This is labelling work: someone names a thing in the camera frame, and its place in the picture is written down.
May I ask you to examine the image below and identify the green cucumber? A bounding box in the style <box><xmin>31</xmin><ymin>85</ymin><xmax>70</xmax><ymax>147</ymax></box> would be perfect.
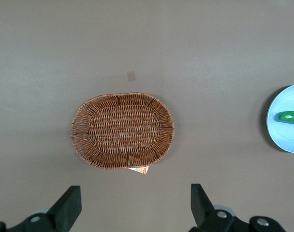
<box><xmin>277</xmin><ymin>111</ymin><xmax>294</xmax><ymax>125</ymax></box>

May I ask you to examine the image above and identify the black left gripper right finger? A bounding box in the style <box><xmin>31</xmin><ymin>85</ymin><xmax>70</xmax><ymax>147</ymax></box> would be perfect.
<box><xmin>189</xmin><ymin>183</ymin><xmax>287</xmax><ymax>232</ymax></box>

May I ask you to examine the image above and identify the orange white basket tag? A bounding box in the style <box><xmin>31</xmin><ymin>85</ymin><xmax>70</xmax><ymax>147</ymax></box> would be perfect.
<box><xmin>128</xmin><ymin>165</ymin><xmax>150</xmax><ymax>176</ymax></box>

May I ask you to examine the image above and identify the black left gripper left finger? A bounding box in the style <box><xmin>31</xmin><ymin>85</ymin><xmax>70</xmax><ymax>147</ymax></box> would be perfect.
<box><xmin>0</xmin><ymin>185</ymin><xmax>83</xmax><ymax>232</ymax></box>

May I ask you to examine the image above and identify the brown wicker oval basket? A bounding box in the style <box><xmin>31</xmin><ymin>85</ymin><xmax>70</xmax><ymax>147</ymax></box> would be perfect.
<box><xmin>70</xmin><ymin>92</ymin><xmax>176</xmax><ymax>170</ymax></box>

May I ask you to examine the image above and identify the light blue round plate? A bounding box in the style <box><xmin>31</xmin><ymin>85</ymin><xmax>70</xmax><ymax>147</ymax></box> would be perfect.
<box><xmin>266</xmin><ymin>83</ymin><xmax>294</xmax><ymax>154</ymax></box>

